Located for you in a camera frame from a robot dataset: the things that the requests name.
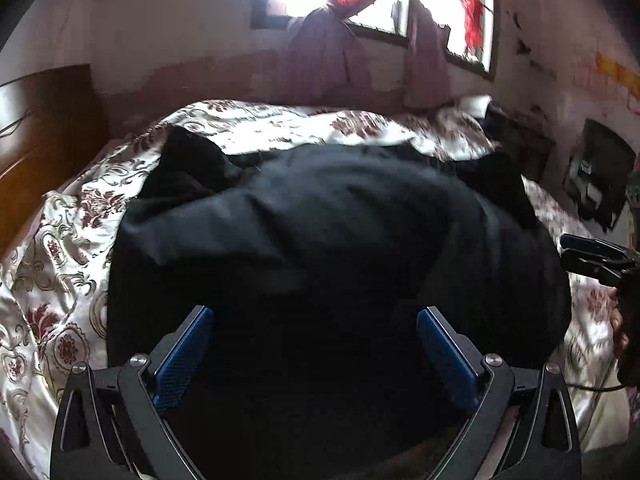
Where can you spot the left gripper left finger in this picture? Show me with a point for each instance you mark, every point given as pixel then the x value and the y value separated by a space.
pixel 111 423

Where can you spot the brown wooden headboard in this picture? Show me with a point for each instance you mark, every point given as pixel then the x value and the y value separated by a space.
pixel 52 125

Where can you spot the pink curtain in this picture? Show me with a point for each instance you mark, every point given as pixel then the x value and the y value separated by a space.
pixel 323 55
pixel 427 83

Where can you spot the pink curtain right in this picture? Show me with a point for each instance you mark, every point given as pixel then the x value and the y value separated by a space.
pixel 427 83

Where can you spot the person's right hand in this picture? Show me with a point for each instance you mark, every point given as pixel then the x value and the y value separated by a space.
pixel 620 338

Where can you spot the window with dark frame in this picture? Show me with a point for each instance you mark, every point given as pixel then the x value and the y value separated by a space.
pixel 470 28

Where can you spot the pink curtain left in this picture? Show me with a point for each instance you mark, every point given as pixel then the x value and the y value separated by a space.
pixel 323 55

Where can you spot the floral satin bedspread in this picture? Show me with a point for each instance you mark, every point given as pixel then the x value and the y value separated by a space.
pixel 54 282

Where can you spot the dark bedside table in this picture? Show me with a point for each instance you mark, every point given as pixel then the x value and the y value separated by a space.
pixel 526 144

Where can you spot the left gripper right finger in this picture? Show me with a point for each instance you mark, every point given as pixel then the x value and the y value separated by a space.
pixel 520 423

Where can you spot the large black garment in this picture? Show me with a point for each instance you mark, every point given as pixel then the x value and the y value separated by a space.
pixel 315 263

